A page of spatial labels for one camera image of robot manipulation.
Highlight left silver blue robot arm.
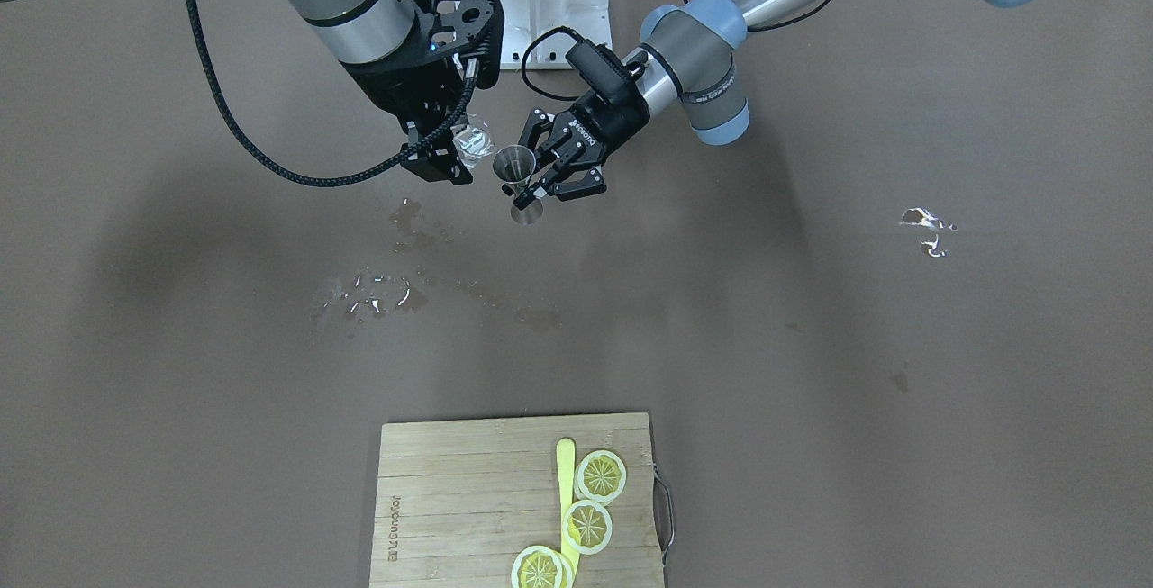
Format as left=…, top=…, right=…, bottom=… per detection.
left=493, top=0, right=1033, bottom=213

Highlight bamboo cutting board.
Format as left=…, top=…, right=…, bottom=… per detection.
left=367, top=412, right=666, bottom=587

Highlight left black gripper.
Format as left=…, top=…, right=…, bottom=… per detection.
left=513, top=84, right=650, bottom=209

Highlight lemon slice near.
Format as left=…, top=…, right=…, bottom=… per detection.
left=508, top=546, right=574, bottom=587

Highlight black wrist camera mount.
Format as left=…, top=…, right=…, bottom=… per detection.
left=430, top=0, right=505, bottom=90

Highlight black camera cable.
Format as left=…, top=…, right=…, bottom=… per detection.
left=180, top=0, right=478, bottom=187

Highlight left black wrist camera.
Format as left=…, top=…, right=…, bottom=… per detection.
left=566, top=38, right=631, bottom=103

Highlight steel jigger shaker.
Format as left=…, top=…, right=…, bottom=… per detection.
left=493, top=145, right=544, bottom=226

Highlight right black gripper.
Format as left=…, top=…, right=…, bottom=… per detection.
left=342, top=48, right=474, bottom=184

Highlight lemon slice far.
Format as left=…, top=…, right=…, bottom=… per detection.
left=574, top=448, right=630, bottom=506

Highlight clear glass measuring cup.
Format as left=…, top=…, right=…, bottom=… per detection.
left=450, top=113, right=495, bottom=169

